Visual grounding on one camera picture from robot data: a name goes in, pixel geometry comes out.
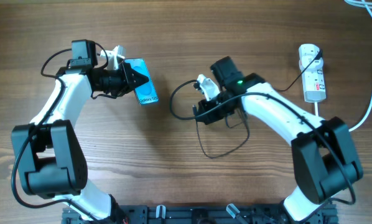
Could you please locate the white charger plug adapter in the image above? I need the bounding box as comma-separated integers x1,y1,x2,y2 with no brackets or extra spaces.
299,54,323,71

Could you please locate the black usb charging cable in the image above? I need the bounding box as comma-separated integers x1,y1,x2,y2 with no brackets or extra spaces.
192,49,323,160

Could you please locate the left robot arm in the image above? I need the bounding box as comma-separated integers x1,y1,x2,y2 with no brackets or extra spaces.
11,40,150,223

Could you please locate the white power strip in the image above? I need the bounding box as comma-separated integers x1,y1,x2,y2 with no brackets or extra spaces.
299,44,326,103

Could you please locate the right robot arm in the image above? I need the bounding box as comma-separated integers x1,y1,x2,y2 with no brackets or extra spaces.
195,57,363,223

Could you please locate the smartphone with teal screen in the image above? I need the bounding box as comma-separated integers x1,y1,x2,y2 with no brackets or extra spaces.
123,57,160,106

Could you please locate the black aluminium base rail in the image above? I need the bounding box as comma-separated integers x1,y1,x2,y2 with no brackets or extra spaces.
61,203,339,224

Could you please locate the black right camera cable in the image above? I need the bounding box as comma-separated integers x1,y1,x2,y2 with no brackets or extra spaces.
169,79,357,224

